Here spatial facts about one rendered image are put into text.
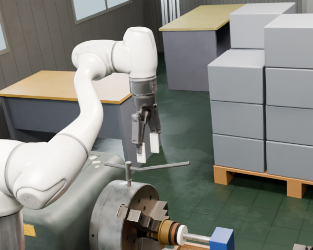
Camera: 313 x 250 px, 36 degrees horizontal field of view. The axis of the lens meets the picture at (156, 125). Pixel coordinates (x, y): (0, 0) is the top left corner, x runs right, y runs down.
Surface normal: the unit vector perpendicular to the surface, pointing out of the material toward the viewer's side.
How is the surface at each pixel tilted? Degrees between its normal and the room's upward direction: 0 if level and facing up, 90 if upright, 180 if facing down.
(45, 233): 90
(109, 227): 57
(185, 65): 90
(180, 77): 90
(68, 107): 90
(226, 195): 0
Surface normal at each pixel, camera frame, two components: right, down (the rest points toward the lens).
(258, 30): -0.48, 0.40
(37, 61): 0.90, 0.07
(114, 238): -0.43, 0.04
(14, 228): 0.76, 0.11
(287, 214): -0.11, -0.91
